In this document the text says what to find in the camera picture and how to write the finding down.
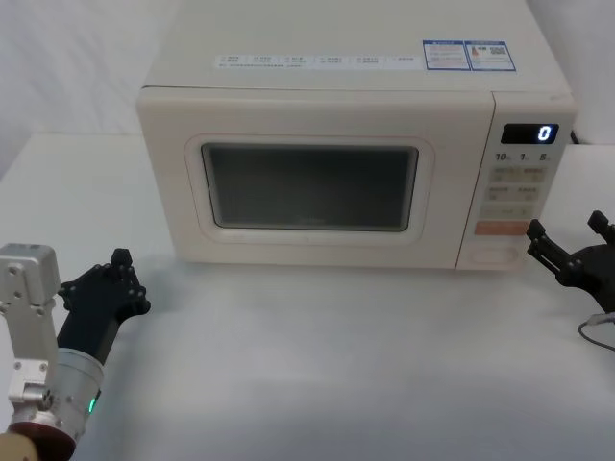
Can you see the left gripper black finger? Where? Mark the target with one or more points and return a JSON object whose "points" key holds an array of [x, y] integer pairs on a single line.
{"points": [[139, 300], [120, 264]]}

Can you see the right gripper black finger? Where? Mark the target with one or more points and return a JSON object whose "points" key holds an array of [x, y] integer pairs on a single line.
{"points": [[601, 225], [548, 249]]}

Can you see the blue and white label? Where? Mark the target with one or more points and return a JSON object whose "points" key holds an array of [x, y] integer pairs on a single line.
{"points": [[468, 56]]}

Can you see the white curtain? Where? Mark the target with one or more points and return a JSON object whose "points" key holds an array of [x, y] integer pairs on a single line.
{"points": [[72, 62]]}

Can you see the white table cloth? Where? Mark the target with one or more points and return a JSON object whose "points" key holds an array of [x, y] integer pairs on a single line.
{"points": [[312, 360]]}

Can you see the long white label strip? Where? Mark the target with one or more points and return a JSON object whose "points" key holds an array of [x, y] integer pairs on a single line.
{"points": [[317, 60]]}

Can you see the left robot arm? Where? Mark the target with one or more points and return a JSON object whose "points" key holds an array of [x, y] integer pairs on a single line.
{"points": [[29, 307]]}

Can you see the cream microwave oven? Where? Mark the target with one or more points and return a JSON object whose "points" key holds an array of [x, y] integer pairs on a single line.
{"points": [[312, 110]]}

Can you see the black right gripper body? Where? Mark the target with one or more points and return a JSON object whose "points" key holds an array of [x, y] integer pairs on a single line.
{"points": [[596, 274]]}

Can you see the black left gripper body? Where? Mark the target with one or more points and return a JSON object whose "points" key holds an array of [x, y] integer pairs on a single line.
{"points": [[89, 312]]}

